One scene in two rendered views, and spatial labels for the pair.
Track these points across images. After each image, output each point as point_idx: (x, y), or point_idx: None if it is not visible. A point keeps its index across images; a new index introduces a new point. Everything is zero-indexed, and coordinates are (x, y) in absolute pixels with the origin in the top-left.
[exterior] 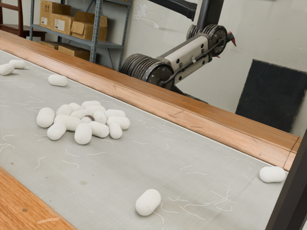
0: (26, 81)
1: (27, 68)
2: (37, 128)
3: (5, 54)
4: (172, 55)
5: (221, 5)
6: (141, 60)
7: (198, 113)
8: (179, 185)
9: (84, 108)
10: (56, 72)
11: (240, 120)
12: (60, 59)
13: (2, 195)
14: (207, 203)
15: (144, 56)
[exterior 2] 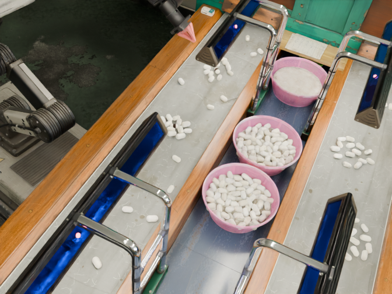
0: None
1: None
2: (184, 138)
3: (75, 200)
4: (48, 93)
5: None
6: (56, 115)
7: (147, 93)
8: (196, 102)
9: None
10: (103, 158)
11: (143, 79)
12: (88, 157)
13: (227, 123)
14: (201, 98)
15: (48, 112)
